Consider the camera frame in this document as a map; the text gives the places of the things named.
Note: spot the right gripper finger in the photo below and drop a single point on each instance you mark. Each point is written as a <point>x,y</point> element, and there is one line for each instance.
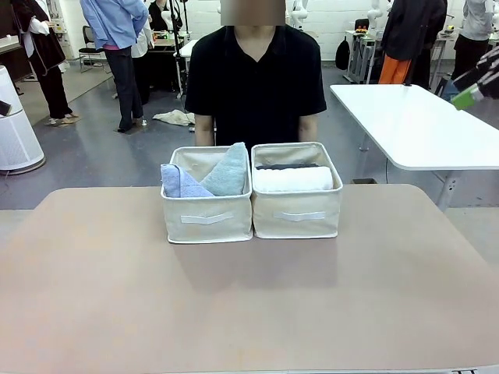
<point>483,68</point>
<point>468,99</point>

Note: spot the dark grey towel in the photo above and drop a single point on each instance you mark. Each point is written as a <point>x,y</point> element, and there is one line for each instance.
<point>288,167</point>

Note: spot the white towel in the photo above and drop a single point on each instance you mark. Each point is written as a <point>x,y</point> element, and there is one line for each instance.
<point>292,179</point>

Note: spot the grey-teal triangle towel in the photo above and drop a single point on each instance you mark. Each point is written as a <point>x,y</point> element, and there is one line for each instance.
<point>228,175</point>

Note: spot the lavender blue towel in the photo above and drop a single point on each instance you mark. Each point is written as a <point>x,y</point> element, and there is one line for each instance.
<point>179,183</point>

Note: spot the person's left forearm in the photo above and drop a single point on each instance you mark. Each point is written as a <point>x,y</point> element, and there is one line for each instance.
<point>308,128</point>

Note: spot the person's right forearm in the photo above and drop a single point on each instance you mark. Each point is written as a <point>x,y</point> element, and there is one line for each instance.
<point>204,130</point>

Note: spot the bystander in grey shirt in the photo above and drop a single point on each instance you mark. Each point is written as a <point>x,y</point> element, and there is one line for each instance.
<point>473,23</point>

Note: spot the white side table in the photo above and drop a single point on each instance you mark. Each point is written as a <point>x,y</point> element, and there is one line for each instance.
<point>409,124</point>

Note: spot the bystander in orange trousers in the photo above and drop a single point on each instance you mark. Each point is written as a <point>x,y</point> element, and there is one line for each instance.
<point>405,31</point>

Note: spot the grey metal workbench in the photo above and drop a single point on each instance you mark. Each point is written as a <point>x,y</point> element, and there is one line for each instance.
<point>360,54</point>

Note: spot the black backpack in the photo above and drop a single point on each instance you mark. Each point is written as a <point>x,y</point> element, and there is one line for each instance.
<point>342,54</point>

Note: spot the cream fabric storage bin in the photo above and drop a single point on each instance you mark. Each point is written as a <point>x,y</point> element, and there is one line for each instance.
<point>206,222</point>
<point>296,218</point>

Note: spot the person in black polo shirt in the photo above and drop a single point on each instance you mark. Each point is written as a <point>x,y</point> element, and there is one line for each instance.
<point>255,85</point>

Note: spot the black stand pole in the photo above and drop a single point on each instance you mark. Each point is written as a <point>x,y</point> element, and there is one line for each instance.
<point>178,50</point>

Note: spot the beige cloth on floor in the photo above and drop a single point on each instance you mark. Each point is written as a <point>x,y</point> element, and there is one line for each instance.
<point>173,117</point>

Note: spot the bystander in blue shirt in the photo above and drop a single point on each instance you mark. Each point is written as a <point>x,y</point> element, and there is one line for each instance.
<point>117,39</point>

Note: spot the black office chair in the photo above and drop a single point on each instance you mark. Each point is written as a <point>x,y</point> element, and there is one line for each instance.
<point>91,50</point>

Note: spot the bystander in black vest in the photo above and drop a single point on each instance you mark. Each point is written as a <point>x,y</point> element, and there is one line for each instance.
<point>47,54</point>

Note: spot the black flat device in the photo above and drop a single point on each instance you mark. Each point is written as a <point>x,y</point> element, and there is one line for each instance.
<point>4,108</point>

